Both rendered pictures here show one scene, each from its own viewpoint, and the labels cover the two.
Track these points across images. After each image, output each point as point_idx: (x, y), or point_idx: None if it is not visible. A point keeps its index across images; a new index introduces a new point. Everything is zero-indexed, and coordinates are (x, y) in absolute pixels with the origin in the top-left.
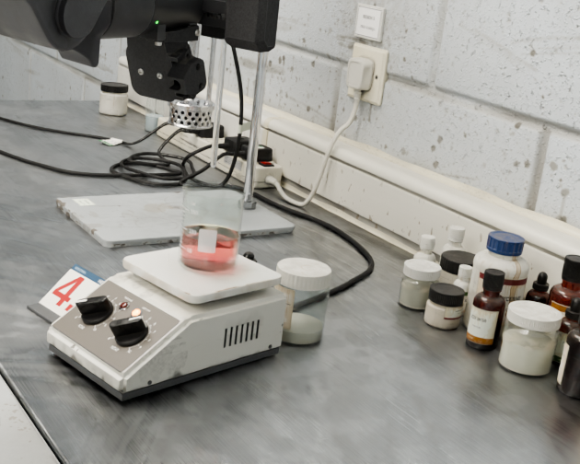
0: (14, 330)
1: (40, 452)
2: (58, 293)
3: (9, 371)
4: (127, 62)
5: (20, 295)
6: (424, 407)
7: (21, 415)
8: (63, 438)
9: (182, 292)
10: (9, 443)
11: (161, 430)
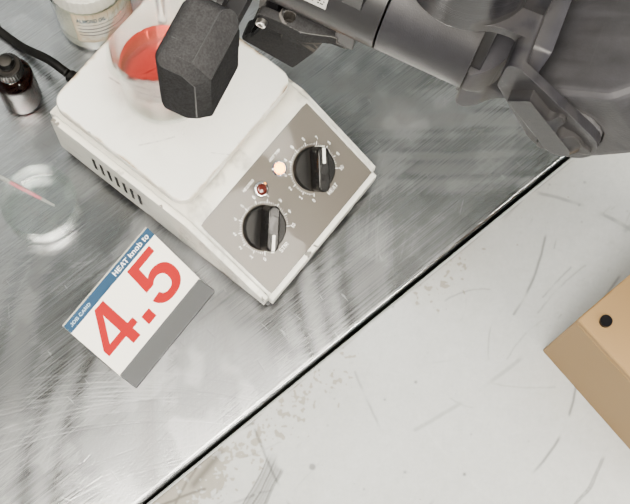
0: (219, 374)
1: (500, 231)
2: (114, 343)
3: (337, 332)
4: (308, 56)
5: (92, 415)
6: None
7: (435, 277)
8: (466, 218)
9: (280, 96)
10: (494, 267)
11: (412, 126)
